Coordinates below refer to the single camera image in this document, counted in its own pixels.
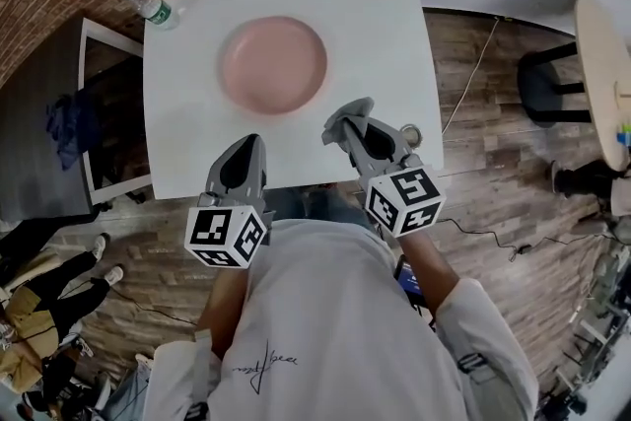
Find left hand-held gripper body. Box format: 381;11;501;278
184;189;277;270

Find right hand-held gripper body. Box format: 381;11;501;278
357;155;448;239

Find grey cloth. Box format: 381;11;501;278
321;97;377;147

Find pink big plate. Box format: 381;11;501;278
216;15;329;116

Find person's right forearm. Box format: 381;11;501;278
400;231;462;317

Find person's left forearm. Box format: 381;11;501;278
196;264;250;361

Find blue cloth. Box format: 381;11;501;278
44;88;96;172

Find person's blue jeans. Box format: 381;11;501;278
265;184;377;234

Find black device blue screen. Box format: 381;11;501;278
393;255;426;300

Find person's white shirt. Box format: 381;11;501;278
142;219;541;421

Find clear water bottle green label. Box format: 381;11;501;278
121;0;181;32

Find yellow fabric bundle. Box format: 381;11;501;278
0;285;61;393

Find round wooden table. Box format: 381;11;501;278
574;0;631;173

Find round cable grommet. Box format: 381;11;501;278
399;123;425;147

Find black cable with adapter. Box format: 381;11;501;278
433;215;618;263

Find white cable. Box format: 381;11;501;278
441;16;502;137

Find grey shoulder strap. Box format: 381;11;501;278
189;329;218;421
456;352;499;386

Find dark side table white frame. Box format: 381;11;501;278
0;17;155;224

